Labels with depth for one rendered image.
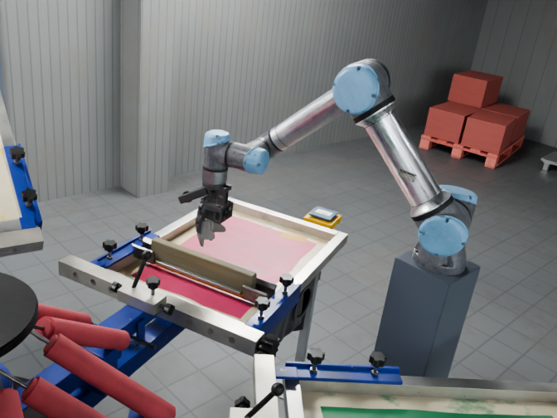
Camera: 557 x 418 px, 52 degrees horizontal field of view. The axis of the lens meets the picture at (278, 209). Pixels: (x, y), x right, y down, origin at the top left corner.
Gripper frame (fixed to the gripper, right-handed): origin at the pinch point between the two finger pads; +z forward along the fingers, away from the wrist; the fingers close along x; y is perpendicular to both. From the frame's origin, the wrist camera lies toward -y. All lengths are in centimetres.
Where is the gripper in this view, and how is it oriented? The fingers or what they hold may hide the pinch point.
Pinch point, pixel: (205, 239)
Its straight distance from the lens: 179.6
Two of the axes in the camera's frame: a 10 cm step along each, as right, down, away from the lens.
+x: 4.5, -3.2, 8.3
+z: -1.0, 9.1, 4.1
